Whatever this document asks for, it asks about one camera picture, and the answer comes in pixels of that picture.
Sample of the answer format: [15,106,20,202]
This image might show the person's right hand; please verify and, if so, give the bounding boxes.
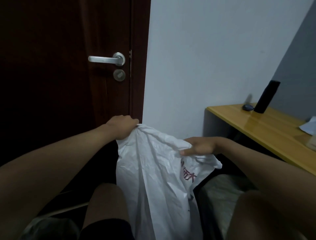
[179,136,218,157]

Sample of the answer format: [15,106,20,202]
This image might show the person's left hand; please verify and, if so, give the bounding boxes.
[105,115,140,141]

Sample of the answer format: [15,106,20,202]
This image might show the grey woven sack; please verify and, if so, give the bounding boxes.
[196,174,257,240]

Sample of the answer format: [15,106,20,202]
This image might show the white bag with red print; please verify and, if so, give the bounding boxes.
[115,123,223,240]

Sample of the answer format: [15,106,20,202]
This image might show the person's right forearm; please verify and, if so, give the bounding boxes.
[213,137,316,240]

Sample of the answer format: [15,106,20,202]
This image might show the person's left forearm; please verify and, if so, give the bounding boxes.
[0,123,117,240]

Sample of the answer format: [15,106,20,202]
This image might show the person's left leg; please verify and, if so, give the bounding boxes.
[83,183,130,230]

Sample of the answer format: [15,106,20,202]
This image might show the person's leg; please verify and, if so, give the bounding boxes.
[83,183,130,230]
[226,190,309,240]

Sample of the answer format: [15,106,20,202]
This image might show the person's right leg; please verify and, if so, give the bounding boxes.
[226,190,309,240]

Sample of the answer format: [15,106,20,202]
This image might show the silver thumb-turn lock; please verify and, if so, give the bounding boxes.
[113,69,126,82]

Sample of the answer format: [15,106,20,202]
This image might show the dark brown wooden door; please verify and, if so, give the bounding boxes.
[128,0,151,124]

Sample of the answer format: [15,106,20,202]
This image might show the yellow wooden desk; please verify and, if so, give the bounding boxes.
[207,103,316,176]

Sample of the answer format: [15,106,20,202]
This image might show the black cylindrical bottle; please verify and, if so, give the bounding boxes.
[253,80,281,114]

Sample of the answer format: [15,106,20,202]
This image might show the black shorts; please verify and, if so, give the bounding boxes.
[79,219,135,240]

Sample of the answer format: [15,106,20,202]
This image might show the white tissue sheet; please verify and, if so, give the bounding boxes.
[299,116,316,136]

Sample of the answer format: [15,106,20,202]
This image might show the silver door handle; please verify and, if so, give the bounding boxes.
[88,52,126,67]

